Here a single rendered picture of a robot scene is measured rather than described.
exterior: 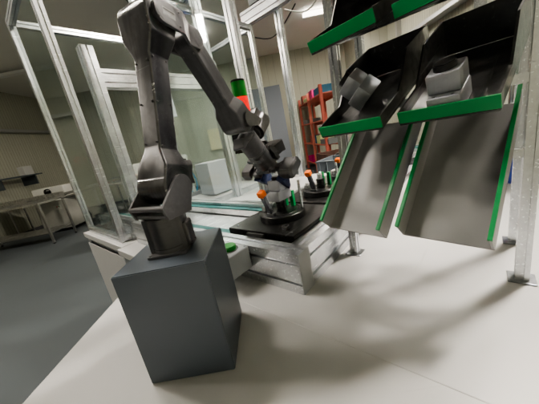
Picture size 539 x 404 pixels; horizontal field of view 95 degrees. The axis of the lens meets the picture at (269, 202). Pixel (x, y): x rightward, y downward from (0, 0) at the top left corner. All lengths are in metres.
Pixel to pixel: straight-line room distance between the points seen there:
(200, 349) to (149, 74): 0.43
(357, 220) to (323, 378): 0.29
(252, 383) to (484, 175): 0.51
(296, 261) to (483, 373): 0.32
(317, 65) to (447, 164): 8.05
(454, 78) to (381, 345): 0.42
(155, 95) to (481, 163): 0.56
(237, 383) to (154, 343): 0.14
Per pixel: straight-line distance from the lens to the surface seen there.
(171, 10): 0.51
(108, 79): 1.69
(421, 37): 0.68
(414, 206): 0.55
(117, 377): 0.59
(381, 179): 0.58
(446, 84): 0.48
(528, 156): 0.60
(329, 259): 0.68
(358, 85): 0.58
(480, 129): 0.62
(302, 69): 8.44
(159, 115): 0.44
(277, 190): 0.72
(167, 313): 0.44
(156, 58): 0.48
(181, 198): 0.41
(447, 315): 0.56
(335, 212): 0.59
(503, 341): 0.54
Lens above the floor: 1.21
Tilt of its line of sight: 15 degrees down
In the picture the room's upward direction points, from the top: 11 degrees counter-clockwise
